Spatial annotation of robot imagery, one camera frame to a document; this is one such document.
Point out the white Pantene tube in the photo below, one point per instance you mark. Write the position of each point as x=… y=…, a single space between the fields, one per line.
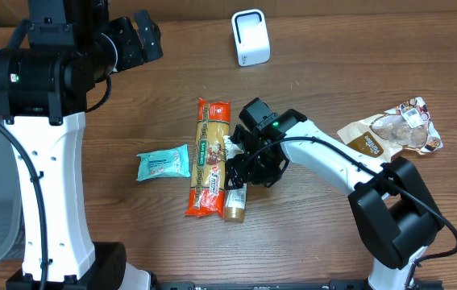
x=235 y=200

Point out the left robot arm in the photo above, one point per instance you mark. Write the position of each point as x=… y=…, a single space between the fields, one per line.
x=54 y=58

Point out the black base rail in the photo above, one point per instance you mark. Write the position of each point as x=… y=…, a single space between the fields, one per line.
x=332 y=285

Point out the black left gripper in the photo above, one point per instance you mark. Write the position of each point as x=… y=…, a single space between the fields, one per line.
x=132 y=44

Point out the white barcode scanner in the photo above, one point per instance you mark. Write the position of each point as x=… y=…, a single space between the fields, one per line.
x=251 y=37

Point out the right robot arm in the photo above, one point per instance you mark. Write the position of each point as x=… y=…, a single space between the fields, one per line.
x=396 y=216

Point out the red San Remo spaghetti pack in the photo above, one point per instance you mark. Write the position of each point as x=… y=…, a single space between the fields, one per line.
x=207 y=187

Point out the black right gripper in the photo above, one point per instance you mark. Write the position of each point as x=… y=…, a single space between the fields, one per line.
x=253 y=176

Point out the teal wipes packet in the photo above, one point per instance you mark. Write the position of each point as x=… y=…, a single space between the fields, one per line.
x=168 y=163

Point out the brown white snack bag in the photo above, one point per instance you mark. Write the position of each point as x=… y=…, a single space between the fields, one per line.
x=407 y=126

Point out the brown cardboard backdrop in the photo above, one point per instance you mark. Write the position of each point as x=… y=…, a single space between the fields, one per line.
x=171 y=10

